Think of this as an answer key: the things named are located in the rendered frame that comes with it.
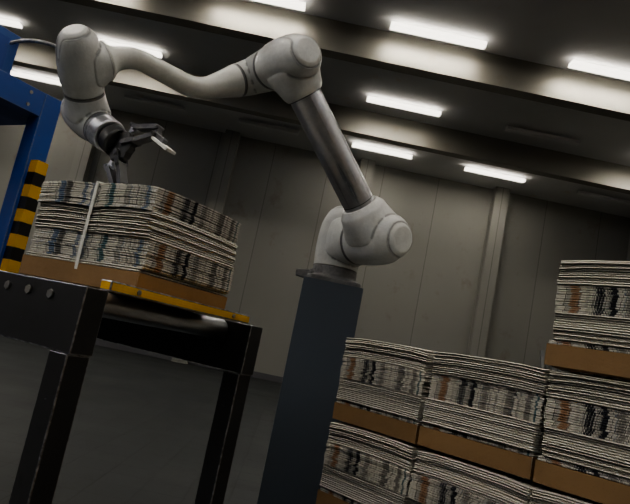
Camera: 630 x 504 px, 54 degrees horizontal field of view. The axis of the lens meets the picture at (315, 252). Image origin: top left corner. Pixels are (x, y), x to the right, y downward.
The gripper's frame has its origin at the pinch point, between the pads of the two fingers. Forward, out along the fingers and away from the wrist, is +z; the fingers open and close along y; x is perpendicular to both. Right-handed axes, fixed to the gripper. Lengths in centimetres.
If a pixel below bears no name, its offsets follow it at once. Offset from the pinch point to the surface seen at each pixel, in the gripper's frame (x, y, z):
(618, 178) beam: -1012, -316, -164
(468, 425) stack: -39, 5, 84
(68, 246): 13.7, 21.6, 5.5
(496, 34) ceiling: -574, -290, -273
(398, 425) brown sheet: -45, 17, 69
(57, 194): 14.5, 14.9, -6.2
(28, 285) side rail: 28.0, 25.7, 19.8
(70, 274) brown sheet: 14.2, 25.2, 11.4
